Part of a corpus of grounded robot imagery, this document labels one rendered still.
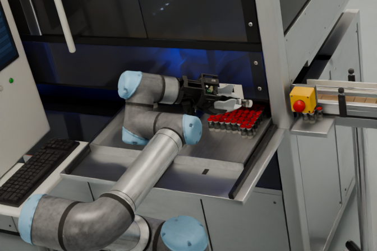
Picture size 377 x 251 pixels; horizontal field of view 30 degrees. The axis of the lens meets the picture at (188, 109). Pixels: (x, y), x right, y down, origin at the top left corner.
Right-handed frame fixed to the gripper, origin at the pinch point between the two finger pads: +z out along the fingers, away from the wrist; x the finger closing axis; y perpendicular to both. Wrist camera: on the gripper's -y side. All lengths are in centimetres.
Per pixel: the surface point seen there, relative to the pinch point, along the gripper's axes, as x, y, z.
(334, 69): 50, -41, 77
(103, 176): 3, -59, -20
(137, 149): 11, -53, -9
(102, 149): 16, -64, -18
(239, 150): 3.8, -34.0, 20.2
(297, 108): 11.1, -15.0, 33.5
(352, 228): 4, -96, 113
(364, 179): -1, -37, 74
